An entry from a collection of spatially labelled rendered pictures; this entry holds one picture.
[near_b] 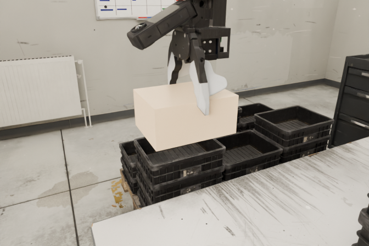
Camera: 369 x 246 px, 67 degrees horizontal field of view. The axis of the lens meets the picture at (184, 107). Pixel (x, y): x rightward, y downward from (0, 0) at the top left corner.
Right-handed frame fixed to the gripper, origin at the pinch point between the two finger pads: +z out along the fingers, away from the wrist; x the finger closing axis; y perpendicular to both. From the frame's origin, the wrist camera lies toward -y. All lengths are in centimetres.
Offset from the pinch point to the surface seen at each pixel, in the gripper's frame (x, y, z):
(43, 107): 245, -35, 78
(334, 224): -8, 42, 39
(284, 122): 85, 119, 60
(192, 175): 57, 32, 60
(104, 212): 108, -5, 109
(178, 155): 77, 34, 60
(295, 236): -6.6, 29.5, 39.5
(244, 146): 85, 85, 71
